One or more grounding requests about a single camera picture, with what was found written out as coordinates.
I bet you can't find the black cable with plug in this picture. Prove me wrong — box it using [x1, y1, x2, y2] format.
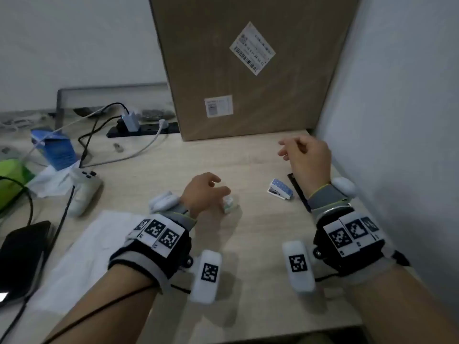
[77, 102, 131, 168]

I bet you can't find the blue dotted staples box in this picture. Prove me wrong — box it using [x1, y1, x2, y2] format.
[267, 178, 294, 201]

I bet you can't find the black stapler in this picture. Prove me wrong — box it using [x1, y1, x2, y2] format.
[286, 172, 312, 213]

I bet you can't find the green tissue pack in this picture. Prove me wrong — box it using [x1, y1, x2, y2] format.
[0, 159, 35, 208]

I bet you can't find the black controller cable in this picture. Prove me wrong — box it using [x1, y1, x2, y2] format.
[0, 185, 76, 344]

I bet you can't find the clear bag of grey bits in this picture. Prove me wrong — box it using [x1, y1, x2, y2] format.
[140, 109, 176, 122]

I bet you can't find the thin black rig cable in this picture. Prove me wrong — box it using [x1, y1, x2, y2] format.
[42, 282, 191, 344]

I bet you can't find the person's left hand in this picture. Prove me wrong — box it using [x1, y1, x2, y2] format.
[179, 172, 232, 219]

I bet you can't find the white paper sheet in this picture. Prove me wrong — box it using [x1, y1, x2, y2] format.
[34, 210, 151, 314]

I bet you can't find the person's right forearm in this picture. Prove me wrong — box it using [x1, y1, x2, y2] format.
[344, 263, 459, 344]

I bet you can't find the white cable with plug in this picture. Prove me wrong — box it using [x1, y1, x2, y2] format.
[80, 119, 169, 168]

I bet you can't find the blue carton box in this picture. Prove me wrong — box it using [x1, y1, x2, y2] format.
[30, 128, 78, 172]

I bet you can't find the large brown cardboard box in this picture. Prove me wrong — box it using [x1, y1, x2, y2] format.
[148, 0, 361, 142]

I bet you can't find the thin white cable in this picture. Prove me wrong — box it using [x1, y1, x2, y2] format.
[20, 105, 130, 163]

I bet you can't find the black wrist camera rig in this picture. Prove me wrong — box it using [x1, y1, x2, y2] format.
[107, 191, 223, 305]
[281, 177, 411, 294]

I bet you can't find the black power strip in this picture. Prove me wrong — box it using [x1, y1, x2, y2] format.
[106, 121, 181, 139]

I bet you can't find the grey wrist cuff lime trim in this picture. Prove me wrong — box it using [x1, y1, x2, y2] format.
[306, 183, 350, 212]
[163, 202, 198, 230]

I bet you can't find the white game controller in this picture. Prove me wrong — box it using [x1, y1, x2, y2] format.
[67, 168, 103, 217]

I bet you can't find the person's right hand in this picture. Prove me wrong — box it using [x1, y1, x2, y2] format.
[278, 134, 332, 199]

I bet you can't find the small white plastic part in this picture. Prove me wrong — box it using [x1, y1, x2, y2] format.
[221, 194, 240, 215]

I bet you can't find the black phone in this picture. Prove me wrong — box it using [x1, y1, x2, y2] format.
[0, 221, 52, 307]

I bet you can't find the white charger adapter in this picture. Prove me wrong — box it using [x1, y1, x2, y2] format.
[121, 110, 140, 133]

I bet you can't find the white tissue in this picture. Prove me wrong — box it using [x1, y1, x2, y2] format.
[27, 161, 81, 198]

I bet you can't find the black looped cable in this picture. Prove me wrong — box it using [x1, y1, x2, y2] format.
[0, 175, 34, 228]

